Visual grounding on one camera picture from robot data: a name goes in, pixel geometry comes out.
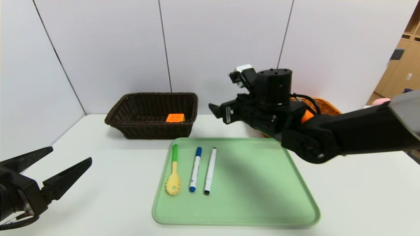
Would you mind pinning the orange wicker basket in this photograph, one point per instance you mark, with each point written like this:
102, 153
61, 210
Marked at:
328, 106

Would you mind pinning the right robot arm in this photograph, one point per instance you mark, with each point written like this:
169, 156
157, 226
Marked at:
361, 131

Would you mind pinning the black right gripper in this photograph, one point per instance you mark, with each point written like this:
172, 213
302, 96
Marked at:
228, 114

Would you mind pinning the white marker with blue cap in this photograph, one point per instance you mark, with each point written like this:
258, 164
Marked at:
196, 168

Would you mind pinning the light green plastic tray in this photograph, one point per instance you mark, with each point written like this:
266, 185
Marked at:
236, 203

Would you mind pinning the green and yellow pasta spoon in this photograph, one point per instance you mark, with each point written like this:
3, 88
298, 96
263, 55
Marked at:
173, 185

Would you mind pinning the pink plush toy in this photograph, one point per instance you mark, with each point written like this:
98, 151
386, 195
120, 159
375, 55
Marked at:
380, 101

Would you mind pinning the dark grey wall box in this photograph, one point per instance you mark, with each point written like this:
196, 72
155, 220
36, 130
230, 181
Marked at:
396, 54

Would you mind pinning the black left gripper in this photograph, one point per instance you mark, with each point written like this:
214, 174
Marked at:
23, 200

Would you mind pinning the dark brown wicker basket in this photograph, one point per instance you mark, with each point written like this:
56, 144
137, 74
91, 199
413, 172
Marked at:
154, 131

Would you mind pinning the orange and white puzzle cube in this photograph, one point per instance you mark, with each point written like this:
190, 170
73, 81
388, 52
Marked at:
175, 118

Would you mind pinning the light wooden cabinet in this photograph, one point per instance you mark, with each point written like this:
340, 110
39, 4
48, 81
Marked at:
400, 72

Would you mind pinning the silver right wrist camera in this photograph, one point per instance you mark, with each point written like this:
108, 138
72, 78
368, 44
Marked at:
242, 68

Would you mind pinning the white marker with black cap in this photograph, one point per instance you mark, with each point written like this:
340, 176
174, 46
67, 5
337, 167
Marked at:
210, 170

